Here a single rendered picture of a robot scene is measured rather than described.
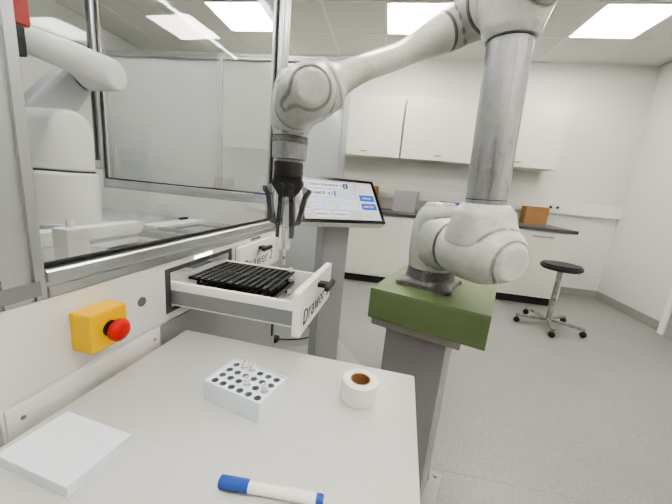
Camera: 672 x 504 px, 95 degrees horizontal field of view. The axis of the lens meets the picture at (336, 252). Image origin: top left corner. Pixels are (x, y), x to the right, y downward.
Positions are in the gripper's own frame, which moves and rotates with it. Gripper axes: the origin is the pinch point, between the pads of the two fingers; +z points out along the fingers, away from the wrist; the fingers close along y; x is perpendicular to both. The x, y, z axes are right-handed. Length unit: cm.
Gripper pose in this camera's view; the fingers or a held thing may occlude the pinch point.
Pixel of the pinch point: (284, 237)
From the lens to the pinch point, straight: 85.5
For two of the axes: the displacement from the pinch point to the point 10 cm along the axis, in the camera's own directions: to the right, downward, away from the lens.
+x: -0.8, 2.1, -9.7
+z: -0.9, 9.7, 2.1
